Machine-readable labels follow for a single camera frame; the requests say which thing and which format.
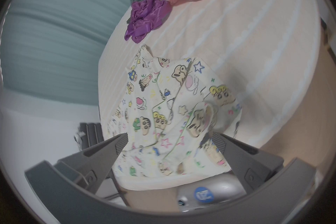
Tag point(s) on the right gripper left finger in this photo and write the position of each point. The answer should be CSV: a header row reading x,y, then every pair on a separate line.
x,y
99,162

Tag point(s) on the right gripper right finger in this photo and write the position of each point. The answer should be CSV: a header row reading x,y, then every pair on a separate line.
x,y
244,162

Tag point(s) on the white printed pyjama top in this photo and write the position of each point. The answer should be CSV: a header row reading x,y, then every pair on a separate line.
x,y
170,102

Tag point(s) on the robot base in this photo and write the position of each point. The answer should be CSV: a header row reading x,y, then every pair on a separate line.
x,y
223,188

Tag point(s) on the bed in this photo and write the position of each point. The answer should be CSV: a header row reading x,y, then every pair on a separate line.
x,y
262,34

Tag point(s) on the dark grey chest of drawers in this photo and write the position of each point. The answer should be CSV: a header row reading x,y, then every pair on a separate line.
x,y
91,136

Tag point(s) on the pale grey cloth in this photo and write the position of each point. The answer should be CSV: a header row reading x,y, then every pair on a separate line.
x,y
78,136

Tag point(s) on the blue-green curtain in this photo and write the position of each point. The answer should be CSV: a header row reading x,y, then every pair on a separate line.
x,y
52,34

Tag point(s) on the purple satin garment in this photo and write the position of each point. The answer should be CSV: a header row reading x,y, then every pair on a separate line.
x,y
147,15

